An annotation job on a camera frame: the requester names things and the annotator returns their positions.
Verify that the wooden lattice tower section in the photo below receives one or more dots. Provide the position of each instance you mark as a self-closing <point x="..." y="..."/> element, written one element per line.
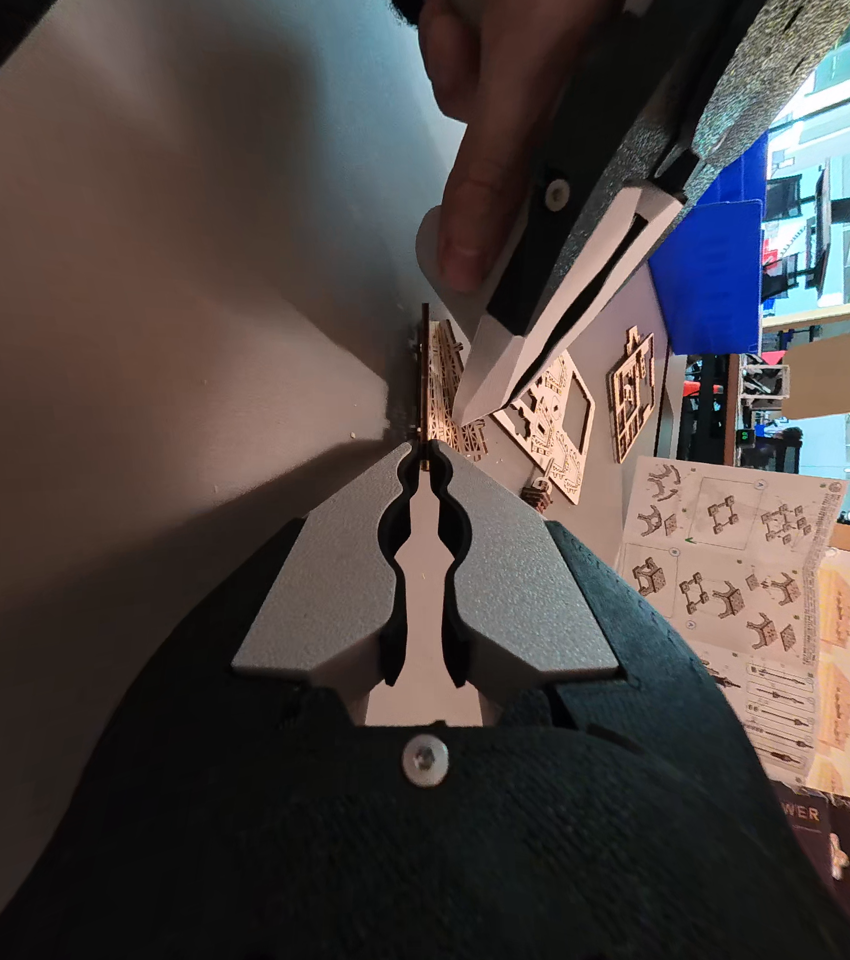
<point x="447" y="390"/>

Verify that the person's left hand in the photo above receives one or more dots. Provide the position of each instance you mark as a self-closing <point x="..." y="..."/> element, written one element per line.
<point x="492" y="112"/>

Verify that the blue plastic bin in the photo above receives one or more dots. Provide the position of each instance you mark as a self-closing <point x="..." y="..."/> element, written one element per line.
<point x="710" y="285"/>
<point x="740" y="169"/>

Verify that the black computer monitor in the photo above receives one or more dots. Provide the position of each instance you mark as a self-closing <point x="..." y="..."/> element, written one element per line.
<point x="821" y="232"/>

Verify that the wooden cut-out part frame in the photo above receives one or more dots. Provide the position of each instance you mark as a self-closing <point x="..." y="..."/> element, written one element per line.
<point x="616" y="405"/>

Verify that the black metal frame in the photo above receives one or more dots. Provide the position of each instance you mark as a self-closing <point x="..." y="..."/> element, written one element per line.
<point x="702" y="405"/>

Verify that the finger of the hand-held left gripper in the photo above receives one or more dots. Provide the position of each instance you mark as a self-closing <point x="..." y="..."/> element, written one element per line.
<point x="485" y="367"/>
<point x="620" y="277"/>

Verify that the printed instruction sheet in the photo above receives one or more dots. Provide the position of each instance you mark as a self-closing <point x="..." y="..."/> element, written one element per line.
<point x="740" y="487"/>

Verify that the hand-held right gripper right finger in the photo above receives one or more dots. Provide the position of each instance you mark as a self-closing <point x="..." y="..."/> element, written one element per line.
<point x="537" y="600"/>

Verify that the dark cardboard box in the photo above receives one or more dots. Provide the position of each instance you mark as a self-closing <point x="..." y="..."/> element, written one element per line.
<point x="800" y="847"/>

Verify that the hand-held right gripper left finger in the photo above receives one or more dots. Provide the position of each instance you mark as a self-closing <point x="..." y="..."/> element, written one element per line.
<point x="312" y="600"/>

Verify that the wooden spire with brown stack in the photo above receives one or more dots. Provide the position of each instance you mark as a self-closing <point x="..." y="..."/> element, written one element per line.
<point x="537" y="495"/>

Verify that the grey desk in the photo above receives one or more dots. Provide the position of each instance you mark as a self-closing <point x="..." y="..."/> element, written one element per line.
<point x="169" y="300"/>

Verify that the light wooden table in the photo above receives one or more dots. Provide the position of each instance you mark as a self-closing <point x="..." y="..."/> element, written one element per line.
<point x="830" y="313"/>

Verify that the wooden part sheet with window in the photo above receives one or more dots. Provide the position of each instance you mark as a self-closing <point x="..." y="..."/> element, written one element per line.
<point x="563" y="472"/>

